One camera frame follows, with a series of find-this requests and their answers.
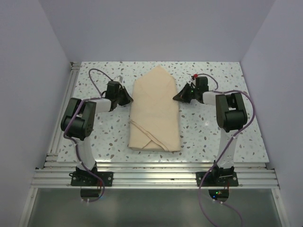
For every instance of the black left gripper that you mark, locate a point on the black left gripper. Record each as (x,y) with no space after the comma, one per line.
(128,99)

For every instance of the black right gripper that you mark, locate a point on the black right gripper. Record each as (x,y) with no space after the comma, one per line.
(182,95)

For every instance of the beige cloth mat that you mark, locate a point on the beige cloth mat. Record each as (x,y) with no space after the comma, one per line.
(154,115)

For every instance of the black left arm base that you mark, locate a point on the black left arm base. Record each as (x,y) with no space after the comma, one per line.
(92,186)

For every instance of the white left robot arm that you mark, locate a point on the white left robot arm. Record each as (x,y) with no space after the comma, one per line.
(78,120)

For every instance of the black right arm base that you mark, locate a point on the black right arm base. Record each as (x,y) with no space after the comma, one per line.
(220,178)

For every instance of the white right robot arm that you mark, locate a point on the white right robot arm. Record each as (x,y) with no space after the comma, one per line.
(231,114)

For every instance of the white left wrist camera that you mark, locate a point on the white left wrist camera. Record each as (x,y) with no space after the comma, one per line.
(118,79)

